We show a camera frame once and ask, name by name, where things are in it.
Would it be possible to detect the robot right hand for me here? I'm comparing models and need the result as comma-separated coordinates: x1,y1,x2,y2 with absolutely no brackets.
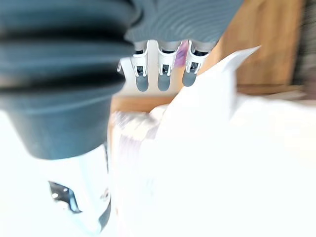
0,0,245,236

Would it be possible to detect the pale striped cloth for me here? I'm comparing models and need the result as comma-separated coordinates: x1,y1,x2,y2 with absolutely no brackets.
111,111,160,154

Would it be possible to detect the purple cloth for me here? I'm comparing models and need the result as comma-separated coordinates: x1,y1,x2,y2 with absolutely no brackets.
174,41,186,68

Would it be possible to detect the white bed sheet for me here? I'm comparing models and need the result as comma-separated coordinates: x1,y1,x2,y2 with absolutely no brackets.
0,45,316,237

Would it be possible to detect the wooden headboard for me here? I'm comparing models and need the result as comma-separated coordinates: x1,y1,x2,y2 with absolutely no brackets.
110,0,305,115

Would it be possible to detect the dark woven panel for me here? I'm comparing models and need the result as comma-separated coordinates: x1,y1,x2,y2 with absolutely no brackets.
293,0,316,96

